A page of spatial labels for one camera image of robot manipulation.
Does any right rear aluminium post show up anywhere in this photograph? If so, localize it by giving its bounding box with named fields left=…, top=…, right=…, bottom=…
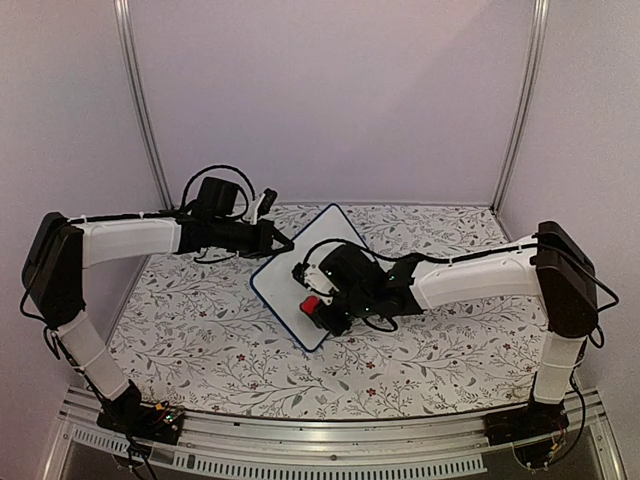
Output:
left=490, top=0, right=550, bottom=216

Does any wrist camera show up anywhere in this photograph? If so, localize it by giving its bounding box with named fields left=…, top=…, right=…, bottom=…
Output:
left=292, top=243, right=389, bottom=304
left=243, top=188, right=278, bottom=225

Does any red whiteboard eraser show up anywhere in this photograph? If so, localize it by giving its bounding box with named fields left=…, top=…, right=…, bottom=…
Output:
left=299, top=295, right=322, bottom=316

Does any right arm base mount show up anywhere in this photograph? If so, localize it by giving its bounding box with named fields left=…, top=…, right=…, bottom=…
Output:
left=483, top=400, right=569, bottom=446

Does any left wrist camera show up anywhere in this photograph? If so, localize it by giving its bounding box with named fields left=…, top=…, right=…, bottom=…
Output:
left=243, top=188, right=278, bottom=225

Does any front aluminium rail frame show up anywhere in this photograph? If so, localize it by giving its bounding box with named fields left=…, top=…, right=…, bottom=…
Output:
left=43, top=387, right=627, bottom=479

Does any small whiteboard blue frame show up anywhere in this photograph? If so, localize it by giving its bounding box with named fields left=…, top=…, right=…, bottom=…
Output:
left=250, top=204, right=366, bottom=353

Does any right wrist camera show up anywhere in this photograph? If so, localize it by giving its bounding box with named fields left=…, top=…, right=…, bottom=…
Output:
left=292, top=243, right=389, bottom=304

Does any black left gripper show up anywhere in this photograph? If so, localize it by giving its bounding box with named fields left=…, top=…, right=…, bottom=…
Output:
left=213, top=218, right=295, bottom=261

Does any left rear aluminium post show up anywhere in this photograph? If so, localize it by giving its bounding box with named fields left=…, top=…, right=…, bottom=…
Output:
left=112, top=0, right=174, bottom=211

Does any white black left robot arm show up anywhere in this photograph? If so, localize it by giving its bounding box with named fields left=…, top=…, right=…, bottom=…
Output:
left=20, top=177, right=294, bottom=434

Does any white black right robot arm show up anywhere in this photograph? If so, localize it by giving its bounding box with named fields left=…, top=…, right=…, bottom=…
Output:
left=293, top=221, right=599, bottom=436

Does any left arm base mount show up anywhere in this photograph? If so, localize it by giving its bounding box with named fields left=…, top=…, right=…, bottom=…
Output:
left=97, top=380, right=185, bottom=445

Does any aluminium post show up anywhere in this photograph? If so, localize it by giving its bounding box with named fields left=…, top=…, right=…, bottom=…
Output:
left=112, top=0, right=174, bottom=211
left=490, top=0, right=550, bottom=216

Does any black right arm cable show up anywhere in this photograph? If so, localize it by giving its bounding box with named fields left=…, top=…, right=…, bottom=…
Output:
left=302, top=238, right=620, bottom=469

